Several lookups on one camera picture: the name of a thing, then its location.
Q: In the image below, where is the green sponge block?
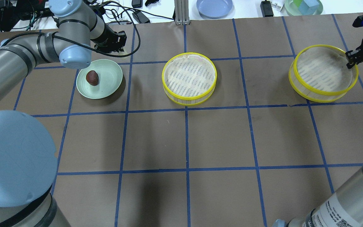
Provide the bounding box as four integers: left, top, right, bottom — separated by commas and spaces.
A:
293, 0, 306, 8

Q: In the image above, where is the blue plate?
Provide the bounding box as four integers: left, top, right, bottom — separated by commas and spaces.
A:
196, 0, 234, 19

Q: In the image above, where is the brown bun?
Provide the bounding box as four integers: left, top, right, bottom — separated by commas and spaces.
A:
85, 70, 99, 86

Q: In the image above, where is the yellow steamer basket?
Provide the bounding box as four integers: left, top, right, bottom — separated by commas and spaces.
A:
161, 53, 217, 106
288, 44, 359, 103

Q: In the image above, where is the aluminium frame post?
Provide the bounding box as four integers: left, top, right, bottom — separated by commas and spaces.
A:
174, 0, 190, 26

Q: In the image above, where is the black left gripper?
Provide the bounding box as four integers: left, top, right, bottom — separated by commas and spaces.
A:
100, 28, 127, 54

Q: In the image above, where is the pale green plate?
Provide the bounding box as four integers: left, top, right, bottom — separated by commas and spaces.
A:
76, 59, 123, 99

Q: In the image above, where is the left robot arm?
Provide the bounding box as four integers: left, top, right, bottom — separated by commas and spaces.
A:
0, 0, 127, 100

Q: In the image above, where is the black power adapter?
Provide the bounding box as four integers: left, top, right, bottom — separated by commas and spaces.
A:
260, 0, 274, 17

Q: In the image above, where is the blue sponge block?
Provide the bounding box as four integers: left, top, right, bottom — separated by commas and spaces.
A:
303, 0, 320, 8

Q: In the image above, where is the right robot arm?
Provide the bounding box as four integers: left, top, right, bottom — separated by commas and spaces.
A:
273, 15, 363, 227

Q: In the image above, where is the green glass bowl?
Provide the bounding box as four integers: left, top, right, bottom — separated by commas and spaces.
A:
284, 0, 324, 16

